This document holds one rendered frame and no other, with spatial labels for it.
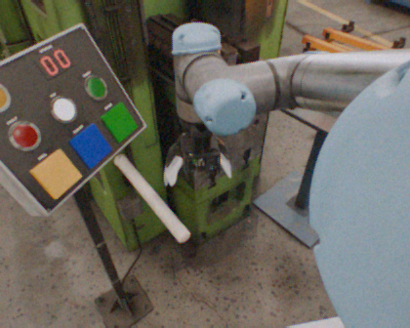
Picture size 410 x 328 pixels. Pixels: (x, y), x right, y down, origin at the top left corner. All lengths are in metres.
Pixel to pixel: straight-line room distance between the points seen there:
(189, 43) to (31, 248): 1.62
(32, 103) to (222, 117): 0.43
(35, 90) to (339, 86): 0.57
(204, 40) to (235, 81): 0.10
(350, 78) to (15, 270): 1.77
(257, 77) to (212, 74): 0.06
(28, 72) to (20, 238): 1.39
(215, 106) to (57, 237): 1.62
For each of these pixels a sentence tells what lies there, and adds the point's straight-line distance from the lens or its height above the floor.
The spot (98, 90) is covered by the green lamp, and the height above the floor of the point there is 1.09.
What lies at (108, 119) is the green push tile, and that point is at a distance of 0.81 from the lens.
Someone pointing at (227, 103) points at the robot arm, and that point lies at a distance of 0.43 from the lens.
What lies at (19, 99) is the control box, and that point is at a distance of 0.73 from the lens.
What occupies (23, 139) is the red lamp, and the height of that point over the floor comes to 1.09.
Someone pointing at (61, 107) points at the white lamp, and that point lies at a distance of 0.76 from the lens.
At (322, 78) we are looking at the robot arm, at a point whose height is 1.30.
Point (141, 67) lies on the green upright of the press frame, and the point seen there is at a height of 0.96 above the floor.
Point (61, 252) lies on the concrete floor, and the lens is 1.89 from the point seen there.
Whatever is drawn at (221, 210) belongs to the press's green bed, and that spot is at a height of 0.16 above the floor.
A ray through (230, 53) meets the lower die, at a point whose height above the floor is 0.99.
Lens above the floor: 1.49
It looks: 45 degrees down
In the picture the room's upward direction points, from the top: straight up
